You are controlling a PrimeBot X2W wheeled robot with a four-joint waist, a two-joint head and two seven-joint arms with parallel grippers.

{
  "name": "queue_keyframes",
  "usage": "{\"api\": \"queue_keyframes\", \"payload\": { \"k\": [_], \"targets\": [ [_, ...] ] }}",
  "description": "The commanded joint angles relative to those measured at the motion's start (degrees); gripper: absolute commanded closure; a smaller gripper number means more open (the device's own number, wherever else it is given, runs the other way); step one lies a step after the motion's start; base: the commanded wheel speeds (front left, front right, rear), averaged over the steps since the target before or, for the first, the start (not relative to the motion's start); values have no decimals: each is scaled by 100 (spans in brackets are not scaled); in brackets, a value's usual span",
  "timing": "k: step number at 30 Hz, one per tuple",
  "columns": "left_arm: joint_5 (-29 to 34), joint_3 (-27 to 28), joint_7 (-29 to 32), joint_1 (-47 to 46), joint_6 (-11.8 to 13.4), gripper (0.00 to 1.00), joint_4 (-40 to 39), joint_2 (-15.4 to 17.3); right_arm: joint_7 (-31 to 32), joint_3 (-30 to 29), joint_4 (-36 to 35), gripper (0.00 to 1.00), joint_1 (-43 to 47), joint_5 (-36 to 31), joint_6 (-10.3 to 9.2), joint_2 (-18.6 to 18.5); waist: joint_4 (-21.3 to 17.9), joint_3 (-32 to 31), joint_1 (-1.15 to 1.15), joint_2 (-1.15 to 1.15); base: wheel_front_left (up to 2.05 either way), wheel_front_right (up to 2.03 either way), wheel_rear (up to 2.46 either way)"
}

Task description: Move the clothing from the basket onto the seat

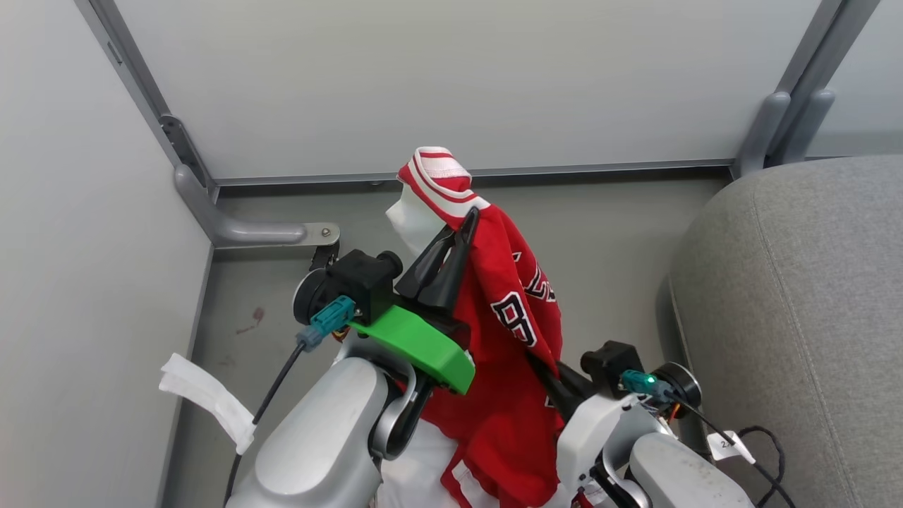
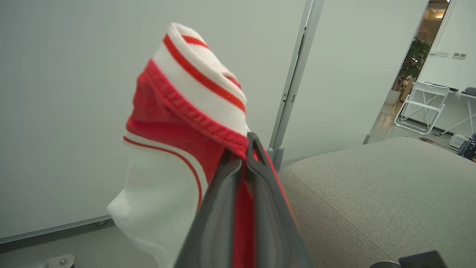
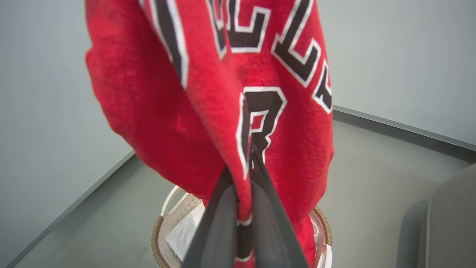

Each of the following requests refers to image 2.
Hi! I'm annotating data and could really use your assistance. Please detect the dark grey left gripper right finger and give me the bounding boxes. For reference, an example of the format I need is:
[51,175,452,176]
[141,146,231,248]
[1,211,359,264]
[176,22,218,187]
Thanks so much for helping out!
[245,132,311,268]

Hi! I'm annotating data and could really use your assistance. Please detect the grey fabric sofa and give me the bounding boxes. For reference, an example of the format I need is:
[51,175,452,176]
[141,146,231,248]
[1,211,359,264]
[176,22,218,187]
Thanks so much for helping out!
[277,137,476,268]

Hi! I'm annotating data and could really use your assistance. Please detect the white device on floor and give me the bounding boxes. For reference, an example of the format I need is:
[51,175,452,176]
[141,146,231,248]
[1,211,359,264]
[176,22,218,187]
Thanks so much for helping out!
[448,134,469,150]

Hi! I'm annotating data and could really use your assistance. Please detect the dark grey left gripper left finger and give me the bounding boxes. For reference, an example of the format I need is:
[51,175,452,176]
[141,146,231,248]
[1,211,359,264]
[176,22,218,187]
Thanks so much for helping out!
[174,148,243,268]

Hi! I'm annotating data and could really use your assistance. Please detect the red and white striped garment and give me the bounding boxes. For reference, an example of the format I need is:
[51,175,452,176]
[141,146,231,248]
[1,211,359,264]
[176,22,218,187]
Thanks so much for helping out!
[107,22,298,268]

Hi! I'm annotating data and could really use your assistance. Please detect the white folding chair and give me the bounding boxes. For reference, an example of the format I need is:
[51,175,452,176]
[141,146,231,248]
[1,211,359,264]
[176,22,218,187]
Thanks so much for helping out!
[395,81,451,135]

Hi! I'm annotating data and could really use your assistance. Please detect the white plant pot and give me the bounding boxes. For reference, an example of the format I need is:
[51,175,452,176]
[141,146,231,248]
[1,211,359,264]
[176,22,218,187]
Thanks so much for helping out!
[385,89,402,106]

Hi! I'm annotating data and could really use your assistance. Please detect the grey double partition post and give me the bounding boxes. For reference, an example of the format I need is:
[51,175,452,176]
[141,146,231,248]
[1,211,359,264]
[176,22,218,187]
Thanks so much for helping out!
[267,0,325,170]

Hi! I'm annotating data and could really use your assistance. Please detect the grey partition foot with bolt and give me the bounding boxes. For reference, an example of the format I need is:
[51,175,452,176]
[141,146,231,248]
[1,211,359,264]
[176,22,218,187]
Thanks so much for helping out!
[20,254,75,268]

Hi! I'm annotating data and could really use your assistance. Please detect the white table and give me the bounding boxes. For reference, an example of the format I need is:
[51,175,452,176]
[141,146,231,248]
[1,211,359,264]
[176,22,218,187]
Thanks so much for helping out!
[440,87,476,136]

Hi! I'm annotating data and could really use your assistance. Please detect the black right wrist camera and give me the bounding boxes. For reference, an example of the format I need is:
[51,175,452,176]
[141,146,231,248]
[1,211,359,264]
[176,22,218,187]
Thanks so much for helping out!
[370,251,449,268]

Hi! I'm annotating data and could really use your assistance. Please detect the green potted plant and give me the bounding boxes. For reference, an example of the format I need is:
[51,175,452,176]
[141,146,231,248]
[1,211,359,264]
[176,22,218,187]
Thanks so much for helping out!
[399,35,432,92]

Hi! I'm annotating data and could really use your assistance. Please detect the grey partition bottom rail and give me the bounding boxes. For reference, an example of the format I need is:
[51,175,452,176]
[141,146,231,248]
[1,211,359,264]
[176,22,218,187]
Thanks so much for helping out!
[0,215,113,245]

